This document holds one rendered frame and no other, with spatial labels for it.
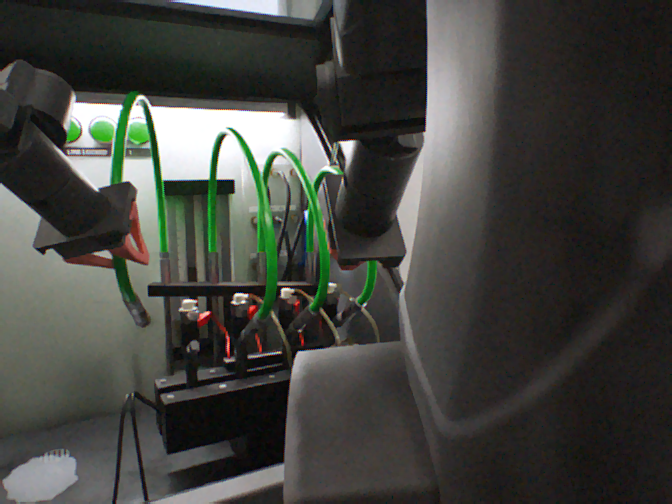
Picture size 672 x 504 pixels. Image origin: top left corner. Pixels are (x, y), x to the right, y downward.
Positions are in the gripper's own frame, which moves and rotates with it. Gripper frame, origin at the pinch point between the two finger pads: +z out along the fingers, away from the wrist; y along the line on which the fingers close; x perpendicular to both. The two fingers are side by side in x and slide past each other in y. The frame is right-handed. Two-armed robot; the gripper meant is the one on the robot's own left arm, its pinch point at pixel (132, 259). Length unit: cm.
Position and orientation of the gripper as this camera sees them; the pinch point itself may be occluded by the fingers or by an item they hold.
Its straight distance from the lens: 66.8
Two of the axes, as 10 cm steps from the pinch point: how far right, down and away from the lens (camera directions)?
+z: 2.5, 5.4, 8.1
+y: -9.7, 2.1, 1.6
